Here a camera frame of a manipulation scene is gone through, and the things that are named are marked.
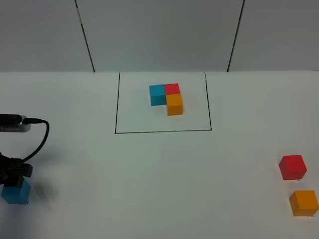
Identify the blue template cube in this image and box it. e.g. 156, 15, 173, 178
149, 84, 166, 106

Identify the orange template cube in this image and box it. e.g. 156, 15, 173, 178
166, 94, 183, 116

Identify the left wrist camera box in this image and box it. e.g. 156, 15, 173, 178
0, 114, 31, 132

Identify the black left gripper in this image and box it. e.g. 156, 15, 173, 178
0, 154, 33, 188

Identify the red template cube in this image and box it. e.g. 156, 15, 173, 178
164, 83, 180, 95

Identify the black left camera cable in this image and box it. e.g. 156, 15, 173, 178
19, 118, 50, 164

